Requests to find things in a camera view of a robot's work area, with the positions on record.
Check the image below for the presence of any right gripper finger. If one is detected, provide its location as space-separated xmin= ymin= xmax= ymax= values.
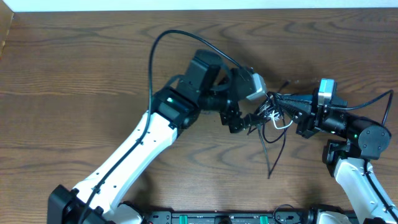
xmin=278 ymin=101 xmax=312 ymax=123
xmin=276 ymin=94 xmax=313 ymax=105

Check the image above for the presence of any white usb cable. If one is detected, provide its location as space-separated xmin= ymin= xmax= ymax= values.
xmin=257 ymin=99 xmax=295 ymax=131

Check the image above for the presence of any black usb cable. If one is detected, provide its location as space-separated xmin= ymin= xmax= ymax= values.
xmin=247 ymin=80 xmax=292 ymax=180

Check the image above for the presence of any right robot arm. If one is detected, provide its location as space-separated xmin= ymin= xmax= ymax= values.
xmin=273 ymin=87 xmax=397 ymax=223

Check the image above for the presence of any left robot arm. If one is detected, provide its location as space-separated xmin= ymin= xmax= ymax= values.
xmin=47 ymin=50 xmax=266 ymax=223

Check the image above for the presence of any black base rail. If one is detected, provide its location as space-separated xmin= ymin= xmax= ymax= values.
xmin=121 ymin=202 xmax=358 ymax=224

